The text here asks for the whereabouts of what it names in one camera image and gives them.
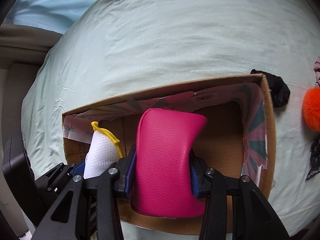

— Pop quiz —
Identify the white mesh yellow-trimmed pouch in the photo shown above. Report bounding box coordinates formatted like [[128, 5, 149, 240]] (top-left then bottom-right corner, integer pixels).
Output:
[[83, 121, 125, 179]]

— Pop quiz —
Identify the black printed scarf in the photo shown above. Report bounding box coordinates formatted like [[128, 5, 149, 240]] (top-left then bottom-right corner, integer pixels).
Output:
[[306, 134, 320, 181]]

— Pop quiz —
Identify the pink leather pouch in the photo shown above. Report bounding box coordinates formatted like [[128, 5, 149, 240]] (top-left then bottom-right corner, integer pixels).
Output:
[[131, 108, 207, 218]]

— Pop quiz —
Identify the cardboard box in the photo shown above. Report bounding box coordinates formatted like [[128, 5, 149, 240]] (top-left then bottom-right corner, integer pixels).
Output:
[[62, 74, 276, 235]]

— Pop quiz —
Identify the orange fluffy pompom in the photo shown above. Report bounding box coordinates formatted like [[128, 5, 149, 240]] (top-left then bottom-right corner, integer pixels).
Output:
[[302, 87, 320, 132]]

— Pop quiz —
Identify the black cloth bundle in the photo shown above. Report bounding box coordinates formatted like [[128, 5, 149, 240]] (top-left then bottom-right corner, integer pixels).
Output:
[[250, 69, 291, 108]]

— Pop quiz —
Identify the pink striped cloth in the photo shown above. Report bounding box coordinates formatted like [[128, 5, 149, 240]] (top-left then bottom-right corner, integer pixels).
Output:
[[313, 56, 320, 88]]

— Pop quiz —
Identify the pale green bed sheet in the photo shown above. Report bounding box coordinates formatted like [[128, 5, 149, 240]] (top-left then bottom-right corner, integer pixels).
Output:
[[21, 0, 319, 235]]

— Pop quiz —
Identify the light blue curtain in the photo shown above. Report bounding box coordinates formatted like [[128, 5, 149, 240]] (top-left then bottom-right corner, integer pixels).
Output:
[[4, 0, 97, 34]]

